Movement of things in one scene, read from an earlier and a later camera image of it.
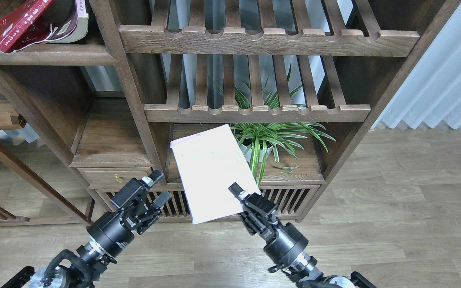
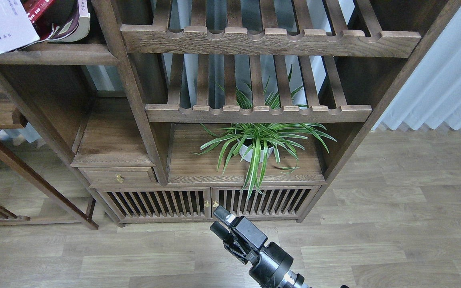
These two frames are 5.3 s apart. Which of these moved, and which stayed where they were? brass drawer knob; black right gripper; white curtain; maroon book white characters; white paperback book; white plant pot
Moved: white paperback book; black right gripper
Stayed: maroon book white characters; brass drawer knob; white plant pot; white curtain
